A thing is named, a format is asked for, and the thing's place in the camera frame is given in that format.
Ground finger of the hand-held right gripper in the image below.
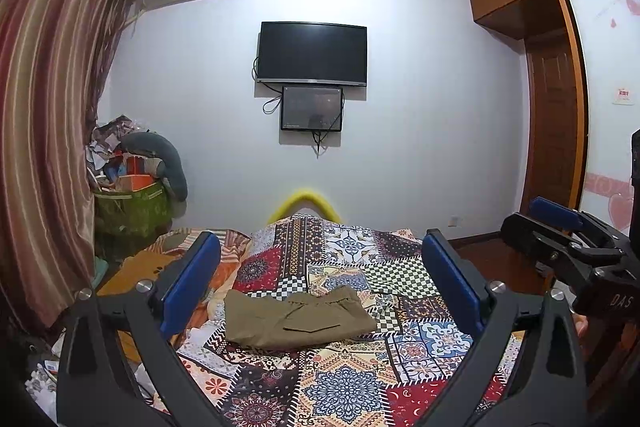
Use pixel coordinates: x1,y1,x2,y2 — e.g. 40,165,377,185
501,213,621,293
529,197,631,253

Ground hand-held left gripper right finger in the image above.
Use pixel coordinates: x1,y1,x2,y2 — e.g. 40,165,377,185
421,229,587,427

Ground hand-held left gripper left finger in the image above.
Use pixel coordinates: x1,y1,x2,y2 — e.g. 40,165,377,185
56,231,222,427

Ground khaki pants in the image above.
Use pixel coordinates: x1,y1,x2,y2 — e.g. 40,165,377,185
223,286,377,350

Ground wooden door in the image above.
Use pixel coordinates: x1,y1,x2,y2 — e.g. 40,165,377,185
520,34,581,218

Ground green storage bag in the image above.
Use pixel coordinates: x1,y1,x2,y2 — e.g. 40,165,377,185
94,184,173,253

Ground orange box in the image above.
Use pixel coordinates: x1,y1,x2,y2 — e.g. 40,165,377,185
116,176,153,192

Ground grey plush pillow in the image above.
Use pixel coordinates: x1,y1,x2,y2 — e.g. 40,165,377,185
121,133,189,202

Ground patchwork bedspread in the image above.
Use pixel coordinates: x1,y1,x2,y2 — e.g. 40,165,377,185
150,213,526,427

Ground yellow foam bed guard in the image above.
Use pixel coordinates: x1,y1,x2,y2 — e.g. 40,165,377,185
267,188,346,225

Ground pile of paper clutter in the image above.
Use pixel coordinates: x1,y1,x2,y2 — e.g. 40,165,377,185
85,114,151,192

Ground striped red curtain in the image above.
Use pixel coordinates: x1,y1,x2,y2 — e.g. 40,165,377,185
0,0,143,338

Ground small black wall monitor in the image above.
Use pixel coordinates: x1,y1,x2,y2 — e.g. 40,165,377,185
280,85,344,132

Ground black wall television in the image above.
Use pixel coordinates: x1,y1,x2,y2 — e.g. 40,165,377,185
256,21,368,86

